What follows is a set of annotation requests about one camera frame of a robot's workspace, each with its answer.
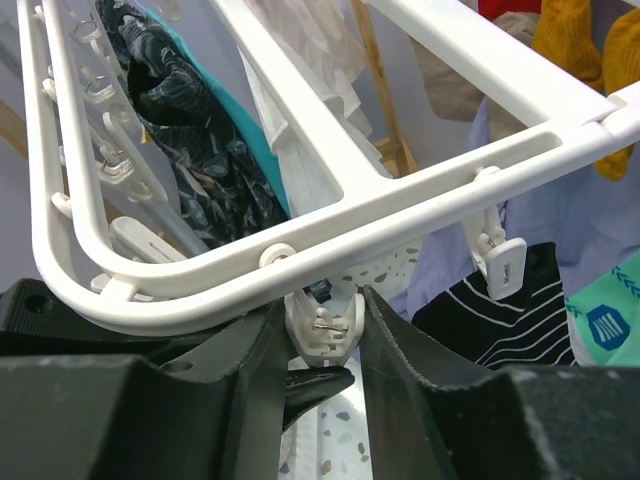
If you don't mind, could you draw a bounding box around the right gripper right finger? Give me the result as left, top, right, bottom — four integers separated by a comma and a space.
360, 286, 639, 479

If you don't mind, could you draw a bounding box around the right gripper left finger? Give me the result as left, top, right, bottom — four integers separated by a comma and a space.
1, 279, 289, 479

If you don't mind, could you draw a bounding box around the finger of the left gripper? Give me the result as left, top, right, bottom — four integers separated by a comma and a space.
282, 366, 355, 433

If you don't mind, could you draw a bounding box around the white hanger clip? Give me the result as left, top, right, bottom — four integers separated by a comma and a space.
284, 290, 366, 368

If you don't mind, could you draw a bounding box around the black striped sock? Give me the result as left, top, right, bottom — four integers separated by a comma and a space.
411, 243, 577, 370

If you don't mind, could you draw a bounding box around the white plastic sock hanger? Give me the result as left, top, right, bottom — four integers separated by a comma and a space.
17, 1, 639, 336

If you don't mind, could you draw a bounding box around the mint green sock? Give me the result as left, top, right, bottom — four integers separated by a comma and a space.
566, 267, 639, 367

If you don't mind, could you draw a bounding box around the dark leaf-print garment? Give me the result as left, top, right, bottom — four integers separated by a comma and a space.
96, 1, 290, 249

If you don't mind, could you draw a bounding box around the lavender shirt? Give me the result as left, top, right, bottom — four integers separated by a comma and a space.
387, 97, 640, 321

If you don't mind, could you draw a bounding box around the grey metal garment rack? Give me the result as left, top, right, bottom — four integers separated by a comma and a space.
141, 200, 209, 257

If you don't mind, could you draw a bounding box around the red and beige sock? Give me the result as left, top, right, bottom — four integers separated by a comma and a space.
407, 9, 541, 124

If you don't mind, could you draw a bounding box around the white ruffled dress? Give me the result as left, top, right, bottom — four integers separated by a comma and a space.
243, 0, 389, 217

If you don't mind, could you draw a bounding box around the mustard yellow sock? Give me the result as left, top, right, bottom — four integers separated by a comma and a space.
595, 8, 640, 181
532, 0, 604, 93

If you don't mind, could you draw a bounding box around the red and white garment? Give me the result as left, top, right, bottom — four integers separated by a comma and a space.
477, 0, 541, 21

